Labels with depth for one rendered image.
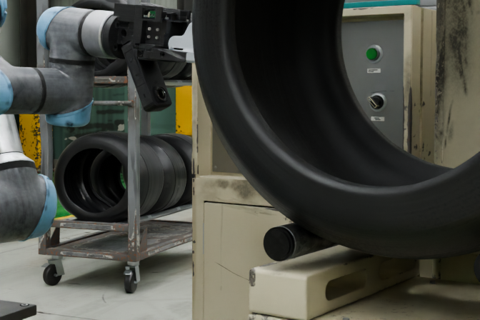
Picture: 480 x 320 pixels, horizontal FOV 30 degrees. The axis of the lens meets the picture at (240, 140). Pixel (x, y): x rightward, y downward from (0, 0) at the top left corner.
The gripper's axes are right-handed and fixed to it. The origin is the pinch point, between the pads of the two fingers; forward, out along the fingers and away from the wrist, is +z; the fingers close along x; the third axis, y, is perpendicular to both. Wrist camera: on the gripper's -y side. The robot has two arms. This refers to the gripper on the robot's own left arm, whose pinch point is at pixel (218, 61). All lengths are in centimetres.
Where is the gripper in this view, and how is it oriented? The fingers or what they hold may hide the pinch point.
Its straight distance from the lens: 131.6
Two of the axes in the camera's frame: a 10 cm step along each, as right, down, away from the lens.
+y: 1.0, -9.9, -1.2
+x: 5.7, -0.4, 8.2
